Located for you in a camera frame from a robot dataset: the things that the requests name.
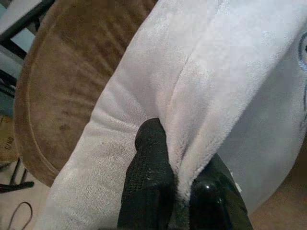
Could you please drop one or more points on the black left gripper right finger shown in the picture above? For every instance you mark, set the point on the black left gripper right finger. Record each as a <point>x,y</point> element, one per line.
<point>216,198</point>

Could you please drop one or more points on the black metal frame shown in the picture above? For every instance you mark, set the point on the black metal frame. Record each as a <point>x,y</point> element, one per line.
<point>16,36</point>

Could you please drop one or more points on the brown plush cushion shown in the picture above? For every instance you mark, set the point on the brown plush cushion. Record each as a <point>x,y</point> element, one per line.
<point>62,79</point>

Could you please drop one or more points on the white plush pillow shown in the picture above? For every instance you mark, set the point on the white plush pillow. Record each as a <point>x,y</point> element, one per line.
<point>192,79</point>

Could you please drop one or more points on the brown cardboard box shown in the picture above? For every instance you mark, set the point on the brown cardboard box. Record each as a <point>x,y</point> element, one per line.
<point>7,141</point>

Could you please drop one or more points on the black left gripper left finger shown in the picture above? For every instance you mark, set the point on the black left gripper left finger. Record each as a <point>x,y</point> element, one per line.
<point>146,177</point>

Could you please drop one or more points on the black tripod stand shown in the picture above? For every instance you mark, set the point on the black tripod stand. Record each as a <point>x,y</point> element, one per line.
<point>15,180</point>

